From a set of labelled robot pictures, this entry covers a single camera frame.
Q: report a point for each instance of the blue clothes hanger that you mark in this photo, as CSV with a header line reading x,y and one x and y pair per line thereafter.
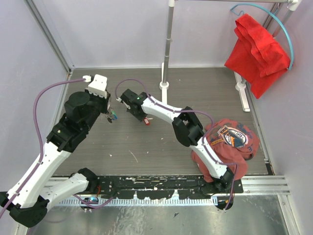
x,y
277,20

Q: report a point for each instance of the red tagged key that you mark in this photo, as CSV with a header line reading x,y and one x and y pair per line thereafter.
x,y
147,120

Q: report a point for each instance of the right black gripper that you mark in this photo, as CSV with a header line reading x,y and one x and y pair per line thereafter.
x,y
140,118

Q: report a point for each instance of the maroon printed t-shirt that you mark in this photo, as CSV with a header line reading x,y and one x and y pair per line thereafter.
x,y
234,143

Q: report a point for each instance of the white pole base foot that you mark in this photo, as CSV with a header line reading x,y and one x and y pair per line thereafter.
x,y
163,87

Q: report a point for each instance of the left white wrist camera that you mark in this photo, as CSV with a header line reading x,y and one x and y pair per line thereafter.
x,y
97,85

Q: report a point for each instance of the metal rack pole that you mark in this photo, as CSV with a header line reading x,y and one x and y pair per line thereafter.
x,y
171,5

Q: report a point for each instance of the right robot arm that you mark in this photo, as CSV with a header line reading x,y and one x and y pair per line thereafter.
x,y
188,131

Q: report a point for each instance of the black mounting plate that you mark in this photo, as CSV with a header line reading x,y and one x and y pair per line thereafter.
x,y
154,187

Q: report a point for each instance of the metal keyring with keys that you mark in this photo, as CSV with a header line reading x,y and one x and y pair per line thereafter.
x,y
110,114

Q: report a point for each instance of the aluminium corner profile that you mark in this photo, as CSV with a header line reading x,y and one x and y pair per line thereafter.
x,y
46,24

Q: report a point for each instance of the slotted cable duct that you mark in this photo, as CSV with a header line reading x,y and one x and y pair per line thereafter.
x,y
174,201

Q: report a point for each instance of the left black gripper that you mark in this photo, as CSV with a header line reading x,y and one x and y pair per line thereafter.
x,y
104,100

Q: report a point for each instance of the red cloth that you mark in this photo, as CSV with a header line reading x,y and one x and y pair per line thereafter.
x,y
257,56

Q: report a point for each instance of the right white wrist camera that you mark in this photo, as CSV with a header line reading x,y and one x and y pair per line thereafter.
x,y
123,102

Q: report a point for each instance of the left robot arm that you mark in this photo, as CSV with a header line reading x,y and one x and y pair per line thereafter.
x,y
28,201

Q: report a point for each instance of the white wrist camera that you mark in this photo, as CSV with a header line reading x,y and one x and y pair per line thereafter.
x,y
123,102
97,85

